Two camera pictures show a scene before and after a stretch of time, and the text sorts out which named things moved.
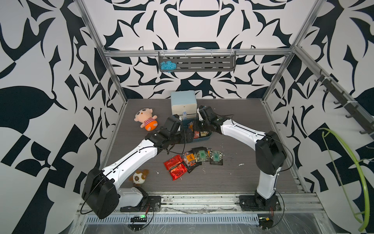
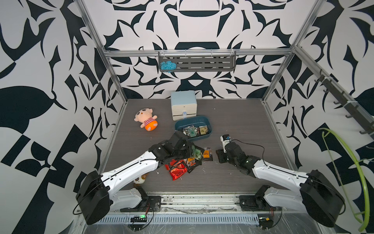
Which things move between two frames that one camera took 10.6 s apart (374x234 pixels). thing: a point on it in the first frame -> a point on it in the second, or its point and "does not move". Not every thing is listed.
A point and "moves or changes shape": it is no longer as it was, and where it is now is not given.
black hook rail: (364, 122) does not move
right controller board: (265, 223) does not move
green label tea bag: (216, 157) moves or changes shape
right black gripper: (195, 123) -> (219, 152)
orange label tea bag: (189, 158) does not move
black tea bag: (190, 168) does not move
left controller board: (142, 218) does not move
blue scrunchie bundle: (167, 66) does not move
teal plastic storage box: (198, 136) does not move
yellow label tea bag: (204, 133) does not move
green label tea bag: (201, 156) moves or changes shape
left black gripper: (188, 136) -> (187, 149)
